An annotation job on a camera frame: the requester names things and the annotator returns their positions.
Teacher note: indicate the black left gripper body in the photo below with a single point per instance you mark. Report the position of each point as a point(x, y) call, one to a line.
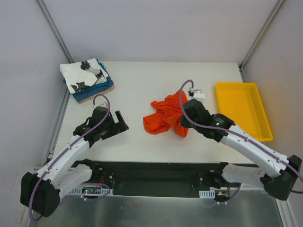
point(113, 126)

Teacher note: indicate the orange t shirt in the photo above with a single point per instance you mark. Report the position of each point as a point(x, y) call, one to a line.
point(167, 116)

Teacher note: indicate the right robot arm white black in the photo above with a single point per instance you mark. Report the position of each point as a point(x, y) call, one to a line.
point(275, 172)

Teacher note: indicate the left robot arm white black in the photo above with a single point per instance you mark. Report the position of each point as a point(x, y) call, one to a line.
point(43, 191)

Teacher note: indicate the beige folded shirt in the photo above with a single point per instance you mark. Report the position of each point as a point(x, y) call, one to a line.
point(96, 95)

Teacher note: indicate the white black printed folded shirt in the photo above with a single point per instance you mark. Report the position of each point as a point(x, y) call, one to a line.
point(83, 75)

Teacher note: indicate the yellow plastic tray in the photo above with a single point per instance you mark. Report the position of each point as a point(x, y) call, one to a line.
point(242, 103)

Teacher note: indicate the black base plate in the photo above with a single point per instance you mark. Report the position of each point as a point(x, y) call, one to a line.
point(180, 180)

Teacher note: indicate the left grey cable duct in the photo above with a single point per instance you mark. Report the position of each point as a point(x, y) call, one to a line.
point(90, 191)

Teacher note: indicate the grey cable duct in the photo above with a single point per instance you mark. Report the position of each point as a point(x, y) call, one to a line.
point(90, 191)
point(207, 194)

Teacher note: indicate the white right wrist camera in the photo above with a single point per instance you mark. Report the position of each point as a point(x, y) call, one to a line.
point(197, 94)

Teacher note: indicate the right grey cable duct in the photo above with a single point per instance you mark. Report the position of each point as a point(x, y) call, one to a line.
point(207, 194)

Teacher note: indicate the left aluminium frame post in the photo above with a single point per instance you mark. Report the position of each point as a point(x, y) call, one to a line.
point(43, 7)

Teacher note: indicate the aluminium frame post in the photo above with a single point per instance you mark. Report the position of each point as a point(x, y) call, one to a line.
point(43, 7)
point(262, 32)

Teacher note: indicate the right aluminium frame post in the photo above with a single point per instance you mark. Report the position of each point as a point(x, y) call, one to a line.
point(262, 32)

